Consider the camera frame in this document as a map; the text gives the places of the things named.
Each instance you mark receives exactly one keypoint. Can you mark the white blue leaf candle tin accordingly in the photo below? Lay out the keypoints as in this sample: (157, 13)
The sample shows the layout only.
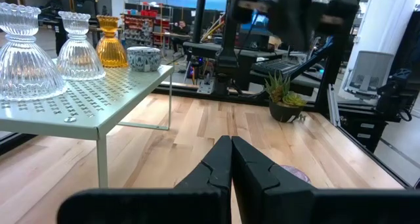
(144, 59)

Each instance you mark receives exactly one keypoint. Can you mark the black background robot arm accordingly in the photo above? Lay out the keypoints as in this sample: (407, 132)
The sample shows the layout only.
(397, 89)

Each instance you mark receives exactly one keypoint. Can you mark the pink patterned candle tin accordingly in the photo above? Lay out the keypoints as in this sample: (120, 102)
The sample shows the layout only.
(297, 174)

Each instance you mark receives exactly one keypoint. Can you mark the black desk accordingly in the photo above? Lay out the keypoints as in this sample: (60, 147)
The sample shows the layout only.
(203, 48)

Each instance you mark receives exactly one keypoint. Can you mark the person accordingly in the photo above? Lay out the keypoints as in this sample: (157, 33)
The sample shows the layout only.
(182, 30)
(57, 2)

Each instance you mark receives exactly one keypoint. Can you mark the green perforated metal shelf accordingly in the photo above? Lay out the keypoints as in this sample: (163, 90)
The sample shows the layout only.
(82, 109)

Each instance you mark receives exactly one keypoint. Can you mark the rack with red bins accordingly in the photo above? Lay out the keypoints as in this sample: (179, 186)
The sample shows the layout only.
(147, 23)

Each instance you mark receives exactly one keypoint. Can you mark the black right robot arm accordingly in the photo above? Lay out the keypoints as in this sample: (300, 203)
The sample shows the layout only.
(226, 53)

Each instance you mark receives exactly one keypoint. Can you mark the clear ribbed glass candle holder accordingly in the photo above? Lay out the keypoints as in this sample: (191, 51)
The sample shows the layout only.
(26, 69)
(78, 59)

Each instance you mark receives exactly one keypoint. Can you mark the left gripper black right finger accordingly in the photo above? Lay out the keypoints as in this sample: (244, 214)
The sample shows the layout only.
(256, 184)

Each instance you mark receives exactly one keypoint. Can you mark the light grey chair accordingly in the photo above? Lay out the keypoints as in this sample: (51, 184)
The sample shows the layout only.
(367, 73)

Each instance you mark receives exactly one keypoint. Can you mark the amber glass candle holder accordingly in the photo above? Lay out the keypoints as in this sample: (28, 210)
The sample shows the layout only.
(111, 53)

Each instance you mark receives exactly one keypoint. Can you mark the black keyboard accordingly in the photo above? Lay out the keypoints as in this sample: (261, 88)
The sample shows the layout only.
(275, 65)

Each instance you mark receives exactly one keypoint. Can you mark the potted succulent plant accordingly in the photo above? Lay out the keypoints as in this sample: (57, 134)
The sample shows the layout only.
(283, 110)

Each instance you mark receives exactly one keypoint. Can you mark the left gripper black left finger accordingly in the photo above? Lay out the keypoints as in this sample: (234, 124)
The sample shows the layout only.
(210, 184)

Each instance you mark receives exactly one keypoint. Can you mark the black drawer cabinet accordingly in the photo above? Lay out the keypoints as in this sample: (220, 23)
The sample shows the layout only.
(364, 132)

